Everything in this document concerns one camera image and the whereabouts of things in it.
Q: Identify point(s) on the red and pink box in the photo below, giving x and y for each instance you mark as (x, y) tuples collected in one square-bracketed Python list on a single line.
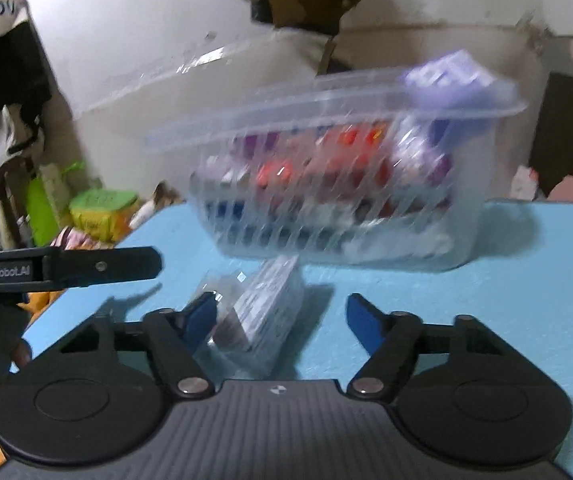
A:
[(361, 142)]

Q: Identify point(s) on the lavender box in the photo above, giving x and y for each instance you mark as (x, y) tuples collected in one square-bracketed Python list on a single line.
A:
[(454, 80)]

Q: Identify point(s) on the purple box with clear window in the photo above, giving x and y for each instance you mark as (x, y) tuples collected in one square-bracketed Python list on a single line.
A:
[(424, 160)]

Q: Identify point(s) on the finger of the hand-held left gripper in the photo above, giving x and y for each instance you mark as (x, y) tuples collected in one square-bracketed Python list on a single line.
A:
[(101, 266)]

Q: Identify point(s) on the white perforated plastic basket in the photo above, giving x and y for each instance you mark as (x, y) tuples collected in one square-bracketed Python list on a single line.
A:
[(346, 190)]

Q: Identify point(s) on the green plastic bag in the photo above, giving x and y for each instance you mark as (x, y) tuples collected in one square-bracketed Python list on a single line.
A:
[(49, 200)]

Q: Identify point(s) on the dark hanging jacket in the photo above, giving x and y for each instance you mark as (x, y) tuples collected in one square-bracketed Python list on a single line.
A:
[(6, 70)]

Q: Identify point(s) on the person's left hand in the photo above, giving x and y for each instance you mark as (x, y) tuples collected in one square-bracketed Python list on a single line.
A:
[(23, 354)]

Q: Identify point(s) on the brown hanging bag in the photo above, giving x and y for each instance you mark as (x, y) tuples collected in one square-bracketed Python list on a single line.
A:
[(311, 2)]

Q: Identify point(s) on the orange blanket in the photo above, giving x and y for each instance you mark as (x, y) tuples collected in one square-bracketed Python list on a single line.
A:
[(41, 302)]

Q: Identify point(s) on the pink striped cloth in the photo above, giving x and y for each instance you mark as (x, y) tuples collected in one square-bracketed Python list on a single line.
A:
[(81, 239)]

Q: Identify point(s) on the silver white box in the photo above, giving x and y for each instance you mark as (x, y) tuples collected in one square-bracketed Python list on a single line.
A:
[(266, 315)]

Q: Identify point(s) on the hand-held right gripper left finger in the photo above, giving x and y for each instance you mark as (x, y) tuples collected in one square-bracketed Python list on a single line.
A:
[(200, 320)]

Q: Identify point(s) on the green-lid jar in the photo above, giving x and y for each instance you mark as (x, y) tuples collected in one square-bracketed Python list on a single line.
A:
[(104, 212)]

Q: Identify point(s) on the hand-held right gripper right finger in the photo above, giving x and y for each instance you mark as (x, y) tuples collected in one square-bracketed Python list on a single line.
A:
[(364, 322)]

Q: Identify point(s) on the dark red box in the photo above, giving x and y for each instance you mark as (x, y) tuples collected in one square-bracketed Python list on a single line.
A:
[(276, 175)]

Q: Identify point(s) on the blue box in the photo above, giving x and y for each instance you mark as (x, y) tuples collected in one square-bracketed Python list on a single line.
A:
[(286, 220)]

